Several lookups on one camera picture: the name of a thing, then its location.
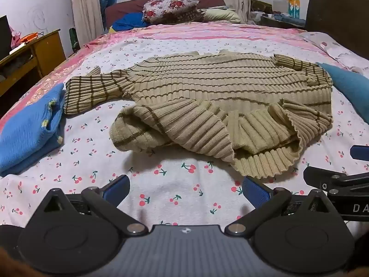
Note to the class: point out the pink striped quilt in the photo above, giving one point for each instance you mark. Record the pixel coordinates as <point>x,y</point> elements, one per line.
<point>178,30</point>

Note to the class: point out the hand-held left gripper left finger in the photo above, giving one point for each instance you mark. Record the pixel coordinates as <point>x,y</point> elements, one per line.
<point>117,189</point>

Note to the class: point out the folded blue knit garment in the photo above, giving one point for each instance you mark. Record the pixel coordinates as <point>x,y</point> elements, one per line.
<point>27,132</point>

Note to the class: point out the wooden side cabinet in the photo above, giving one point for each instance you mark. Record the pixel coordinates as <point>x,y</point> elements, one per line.
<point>26,60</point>

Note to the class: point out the pink printed pillow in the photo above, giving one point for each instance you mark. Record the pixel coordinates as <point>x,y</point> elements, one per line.
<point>337,49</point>

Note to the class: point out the red floral pillow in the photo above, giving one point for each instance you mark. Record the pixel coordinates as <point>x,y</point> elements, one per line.
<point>170,5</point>

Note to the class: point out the yellow and blue package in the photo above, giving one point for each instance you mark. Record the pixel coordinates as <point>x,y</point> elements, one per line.
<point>294,5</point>

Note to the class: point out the black monitor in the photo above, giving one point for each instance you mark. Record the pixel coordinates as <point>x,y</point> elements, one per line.
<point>4,37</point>

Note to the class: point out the orange object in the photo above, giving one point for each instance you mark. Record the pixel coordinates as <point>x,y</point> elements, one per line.
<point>28,37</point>

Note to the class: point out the dark brown wooden headboard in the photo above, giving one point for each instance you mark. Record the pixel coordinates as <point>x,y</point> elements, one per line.
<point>337,11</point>

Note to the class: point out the teal garment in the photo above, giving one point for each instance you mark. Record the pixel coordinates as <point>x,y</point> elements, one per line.
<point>350,88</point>

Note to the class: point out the beige striped knit sweater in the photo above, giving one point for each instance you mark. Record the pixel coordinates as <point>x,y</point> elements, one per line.
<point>207,104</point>

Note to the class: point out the dark red headboard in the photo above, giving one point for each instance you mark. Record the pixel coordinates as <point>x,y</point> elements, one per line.
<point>126,5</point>

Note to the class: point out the dark nightstand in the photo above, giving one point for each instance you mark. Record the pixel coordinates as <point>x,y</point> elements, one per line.
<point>276,20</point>

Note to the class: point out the blue cloth with yellow print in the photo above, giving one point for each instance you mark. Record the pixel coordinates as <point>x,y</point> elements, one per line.
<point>129,21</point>

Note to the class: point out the beige pillow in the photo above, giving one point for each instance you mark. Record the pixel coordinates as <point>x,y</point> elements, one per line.
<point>220,15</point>

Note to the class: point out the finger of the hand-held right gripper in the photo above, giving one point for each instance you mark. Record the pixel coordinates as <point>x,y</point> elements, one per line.
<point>320,176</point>
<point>360,153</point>

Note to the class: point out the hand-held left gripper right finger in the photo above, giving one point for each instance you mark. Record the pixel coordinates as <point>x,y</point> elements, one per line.
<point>255,192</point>

